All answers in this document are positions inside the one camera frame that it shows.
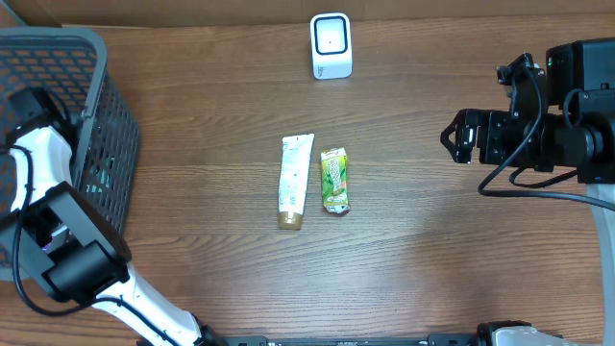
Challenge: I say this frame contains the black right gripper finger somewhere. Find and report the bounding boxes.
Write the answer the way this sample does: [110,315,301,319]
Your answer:
[440,109,480,152]
[453,125,479,163]

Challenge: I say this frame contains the green tea drink carton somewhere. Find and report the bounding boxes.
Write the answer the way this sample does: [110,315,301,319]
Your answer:
[320,147,350,214]

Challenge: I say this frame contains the white tube gold cap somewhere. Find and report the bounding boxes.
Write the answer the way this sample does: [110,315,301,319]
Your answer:
[278,134,314,231]

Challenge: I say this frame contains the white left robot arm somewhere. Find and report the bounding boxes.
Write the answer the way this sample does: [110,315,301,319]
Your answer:
[1,87,225,346]

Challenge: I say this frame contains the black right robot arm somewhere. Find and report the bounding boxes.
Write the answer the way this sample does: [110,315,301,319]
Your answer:
[440,38,614,345]

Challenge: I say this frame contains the white barcode scanner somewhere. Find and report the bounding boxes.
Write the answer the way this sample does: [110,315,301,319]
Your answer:
[309,12,353,80]

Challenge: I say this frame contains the grey plastic shopping basket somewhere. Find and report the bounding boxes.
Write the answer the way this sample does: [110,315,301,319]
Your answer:
[0,26,141,283]

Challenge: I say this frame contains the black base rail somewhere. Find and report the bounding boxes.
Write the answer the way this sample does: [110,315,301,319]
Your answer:
[223,320,566,346]

